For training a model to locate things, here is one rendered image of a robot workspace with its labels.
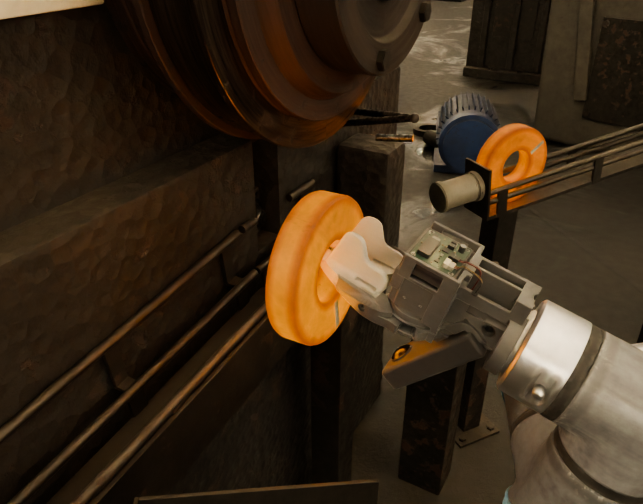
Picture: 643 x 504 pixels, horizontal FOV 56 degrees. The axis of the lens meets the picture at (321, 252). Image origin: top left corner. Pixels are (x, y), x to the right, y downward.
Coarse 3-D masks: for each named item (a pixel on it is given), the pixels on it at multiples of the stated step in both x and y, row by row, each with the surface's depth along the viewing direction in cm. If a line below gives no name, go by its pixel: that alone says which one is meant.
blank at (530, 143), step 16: (512, 128) 113; (528, 128) 114; (496, 144) 112; (512, 144) 114; (528, 144) 116; (544, 144) 117; (480, 160) 115; (496, 160) 114; (528, 160) 118; (544, 160) 119; (496, 176) 116; (512, 176) 120; (528, 176) 120
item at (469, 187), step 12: (456, 180) 113; (468, 180) 114; (480, 180) 114; (432, 192) 115; (444, 192) 111; (456, 192) 112; (468, 192) 113; (480, 192) 114; (432, 204) 116; (444, 204) 112; (456, 204) 113
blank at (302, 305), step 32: (320, 192) 59; (288, 224) 55; (320, 224) 55; (352, 224) 62; (288, 256) 54; (320, 256) 57; (288, 288) 54; (320, 288) 63; (288, 320) 55; (320, 320) 60
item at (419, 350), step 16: (464, 336) 53; (400, 352) 59; (416, 352) 58; (432, 352) 55; (448, 352) 54; (464, 352) 53; (480, 352) 53; (384, 368) 60; (400, 368) 58; (416, 368) 57; (432, 368) 56; (448, 368) 55; (400, 384) 59
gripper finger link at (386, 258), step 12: (360, 228) 58; (372, 228) 57; (336, 240) 60; (372, 240) 58; (384, 240) 58; (372, 252) 59; (384, 252) 58; (396, 252) 57; (384, 264) 59; (396, 264) 58
